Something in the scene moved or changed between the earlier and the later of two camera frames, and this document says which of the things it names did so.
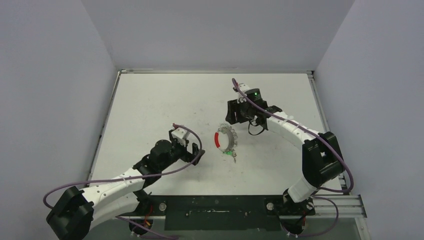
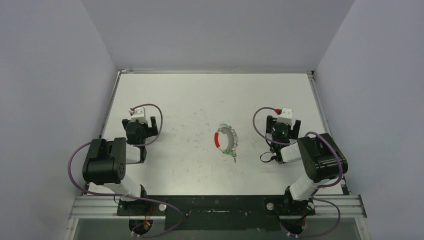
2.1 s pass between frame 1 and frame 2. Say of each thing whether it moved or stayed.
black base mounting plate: stayed
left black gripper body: moved
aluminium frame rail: stayed
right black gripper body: moved
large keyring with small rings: stayed
